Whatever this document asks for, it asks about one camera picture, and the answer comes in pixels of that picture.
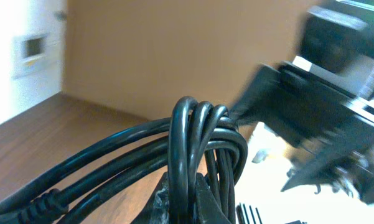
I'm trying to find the white wall control panel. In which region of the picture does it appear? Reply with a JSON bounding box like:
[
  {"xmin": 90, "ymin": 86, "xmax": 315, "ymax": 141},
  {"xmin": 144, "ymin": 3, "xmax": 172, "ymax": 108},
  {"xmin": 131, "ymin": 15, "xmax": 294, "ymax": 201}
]
[{"xmin": 11, "ymin": 32, "xmax": 63, "ymax": 80}]

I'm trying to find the black USB cable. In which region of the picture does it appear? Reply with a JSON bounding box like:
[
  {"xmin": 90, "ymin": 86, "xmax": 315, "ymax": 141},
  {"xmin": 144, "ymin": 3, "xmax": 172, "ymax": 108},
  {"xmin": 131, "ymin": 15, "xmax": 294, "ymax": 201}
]
[{"xmin": 0, "ymin": 95, "xmax": 249, "ymax": 224}]

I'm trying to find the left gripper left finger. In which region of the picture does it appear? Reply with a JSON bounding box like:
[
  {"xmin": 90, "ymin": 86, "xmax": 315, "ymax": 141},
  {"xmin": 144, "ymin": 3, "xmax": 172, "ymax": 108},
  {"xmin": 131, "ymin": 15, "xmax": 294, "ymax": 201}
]
[{"xmin": 139, "ymin": 172, "xmax": 170, "ymax": 224}]

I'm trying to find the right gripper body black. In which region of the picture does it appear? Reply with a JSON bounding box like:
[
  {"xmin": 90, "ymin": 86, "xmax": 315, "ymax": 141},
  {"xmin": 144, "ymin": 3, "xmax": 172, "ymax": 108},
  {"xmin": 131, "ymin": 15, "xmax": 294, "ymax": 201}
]
[{"xmin": 276, "ymin": 60, "xmax": 374, "ymax": 205}]

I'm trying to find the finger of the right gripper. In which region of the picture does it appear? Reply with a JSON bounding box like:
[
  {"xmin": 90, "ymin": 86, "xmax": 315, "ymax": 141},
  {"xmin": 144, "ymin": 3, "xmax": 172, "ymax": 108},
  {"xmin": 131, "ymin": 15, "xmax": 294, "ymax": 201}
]
[
  {"xmin": 229, "ymin": 64, "xmax": 280, "ymax": 124},
  {"xmin": 281, "ymin": 142, "xmax": 348, "ymax": 192}
]

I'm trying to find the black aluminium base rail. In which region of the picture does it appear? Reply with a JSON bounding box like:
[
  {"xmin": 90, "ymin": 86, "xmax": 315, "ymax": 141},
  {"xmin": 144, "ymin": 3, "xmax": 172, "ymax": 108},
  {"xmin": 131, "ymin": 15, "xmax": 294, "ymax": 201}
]
[{"xmin": 236, "ymin": 203, "xmax": 309, "ymax": 224}]

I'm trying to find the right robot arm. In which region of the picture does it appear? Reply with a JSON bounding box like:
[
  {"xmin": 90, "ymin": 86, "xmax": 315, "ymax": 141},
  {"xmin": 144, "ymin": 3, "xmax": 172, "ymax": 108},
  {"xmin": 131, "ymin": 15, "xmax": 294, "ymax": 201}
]
[{"xmin": 230, "ymin": 1, "xmax": 374, "ymax": 205}]

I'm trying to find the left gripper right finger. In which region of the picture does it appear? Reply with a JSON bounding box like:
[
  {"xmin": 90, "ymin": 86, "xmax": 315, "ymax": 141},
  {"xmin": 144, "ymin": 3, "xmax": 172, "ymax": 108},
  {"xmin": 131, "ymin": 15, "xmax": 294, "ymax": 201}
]
[{"xmin": 195, "ymin": 173, "xmax": 231, "ymax": 224}]

